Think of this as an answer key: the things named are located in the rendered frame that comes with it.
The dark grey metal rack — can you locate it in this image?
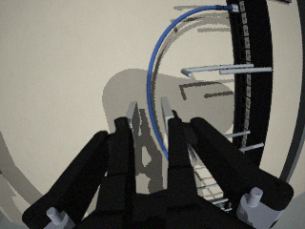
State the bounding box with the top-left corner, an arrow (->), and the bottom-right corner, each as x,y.
181,0 -> 305,183

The blue cable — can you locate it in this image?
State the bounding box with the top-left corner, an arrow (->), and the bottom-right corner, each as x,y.
147,5 -> 223,159

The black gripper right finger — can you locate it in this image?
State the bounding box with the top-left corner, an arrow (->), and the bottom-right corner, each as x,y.
160,96 -> 294,229

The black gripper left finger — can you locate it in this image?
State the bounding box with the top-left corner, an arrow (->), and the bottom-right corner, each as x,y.
22,101 -> 140,229

